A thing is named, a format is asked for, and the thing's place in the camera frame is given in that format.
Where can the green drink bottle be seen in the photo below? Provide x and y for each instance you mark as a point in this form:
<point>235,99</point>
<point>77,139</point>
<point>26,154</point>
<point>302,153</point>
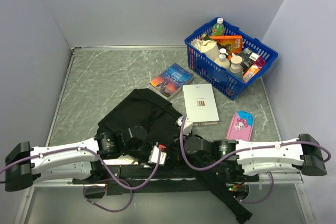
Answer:
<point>218,28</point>

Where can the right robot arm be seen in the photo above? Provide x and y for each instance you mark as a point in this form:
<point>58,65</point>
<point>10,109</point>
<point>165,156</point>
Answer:
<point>303,153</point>

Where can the black box with barcode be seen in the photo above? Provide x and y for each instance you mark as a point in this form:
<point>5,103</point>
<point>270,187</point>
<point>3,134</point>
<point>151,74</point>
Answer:
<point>246,61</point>

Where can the cream pump bottle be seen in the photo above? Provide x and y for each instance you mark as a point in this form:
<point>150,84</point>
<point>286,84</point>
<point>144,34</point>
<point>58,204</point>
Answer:
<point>222,59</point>

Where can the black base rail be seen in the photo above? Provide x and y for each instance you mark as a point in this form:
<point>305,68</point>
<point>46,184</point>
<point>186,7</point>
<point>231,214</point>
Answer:
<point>179,179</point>

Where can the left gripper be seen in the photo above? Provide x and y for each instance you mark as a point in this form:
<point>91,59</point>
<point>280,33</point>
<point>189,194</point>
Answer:
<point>145,160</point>

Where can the blue plastic basket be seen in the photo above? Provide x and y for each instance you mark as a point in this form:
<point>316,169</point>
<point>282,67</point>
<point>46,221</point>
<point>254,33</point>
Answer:
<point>222,79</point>

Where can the beige cloth pouch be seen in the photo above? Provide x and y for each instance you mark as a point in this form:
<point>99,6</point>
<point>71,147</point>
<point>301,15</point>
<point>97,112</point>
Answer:
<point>208,47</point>

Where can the pink pencil case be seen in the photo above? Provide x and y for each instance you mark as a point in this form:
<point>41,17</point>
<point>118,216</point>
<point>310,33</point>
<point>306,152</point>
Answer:
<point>241,126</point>

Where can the beige lidded bottle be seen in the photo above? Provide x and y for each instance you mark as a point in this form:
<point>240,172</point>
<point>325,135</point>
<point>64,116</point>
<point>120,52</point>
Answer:
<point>235,66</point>

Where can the orange small carton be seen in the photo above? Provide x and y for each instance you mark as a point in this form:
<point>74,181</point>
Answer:
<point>254,69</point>

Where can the white notebook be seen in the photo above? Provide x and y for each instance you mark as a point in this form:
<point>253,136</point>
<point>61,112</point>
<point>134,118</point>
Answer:
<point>200,104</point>

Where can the magenta small box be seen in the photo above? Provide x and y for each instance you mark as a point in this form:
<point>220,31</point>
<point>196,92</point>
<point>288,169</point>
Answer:
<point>260,62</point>

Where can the Jane Eyre paperback book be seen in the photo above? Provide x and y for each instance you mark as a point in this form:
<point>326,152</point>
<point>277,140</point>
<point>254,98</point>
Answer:
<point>170,81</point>

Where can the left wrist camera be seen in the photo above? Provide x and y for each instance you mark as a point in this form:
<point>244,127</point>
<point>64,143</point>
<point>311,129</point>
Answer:
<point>158,155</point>

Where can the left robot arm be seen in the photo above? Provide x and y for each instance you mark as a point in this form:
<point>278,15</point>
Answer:
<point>27,165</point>

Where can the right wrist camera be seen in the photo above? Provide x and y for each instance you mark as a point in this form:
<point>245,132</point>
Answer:
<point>186,124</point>

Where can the black backpack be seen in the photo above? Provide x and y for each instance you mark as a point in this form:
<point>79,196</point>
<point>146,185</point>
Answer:
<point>145,108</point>

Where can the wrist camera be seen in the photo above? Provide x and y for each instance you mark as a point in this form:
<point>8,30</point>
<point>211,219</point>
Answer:
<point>158,155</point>
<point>186,124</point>

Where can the orange snack box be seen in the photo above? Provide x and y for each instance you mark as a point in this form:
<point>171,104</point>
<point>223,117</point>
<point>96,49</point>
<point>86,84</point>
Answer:
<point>232,43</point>

